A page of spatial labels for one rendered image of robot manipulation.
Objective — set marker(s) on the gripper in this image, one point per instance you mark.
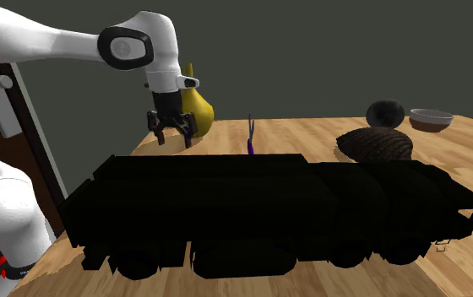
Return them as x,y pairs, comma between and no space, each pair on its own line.
167,105

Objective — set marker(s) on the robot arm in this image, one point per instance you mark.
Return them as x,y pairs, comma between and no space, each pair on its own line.
34,43

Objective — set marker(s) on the yellow pear-shaped vase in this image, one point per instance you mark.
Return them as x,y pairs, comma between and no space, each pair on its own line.
198,111

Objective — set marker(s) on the black toy truck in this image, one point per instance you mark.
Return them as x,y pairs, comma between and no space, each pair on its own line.
257,214

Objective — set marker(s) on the dark woven basket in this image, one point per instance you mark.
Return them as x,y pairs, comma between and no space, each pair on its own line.
374,144

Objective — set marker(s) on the white and brown bowl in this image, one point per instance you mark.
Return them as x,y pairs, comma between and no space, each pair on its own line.
431,118

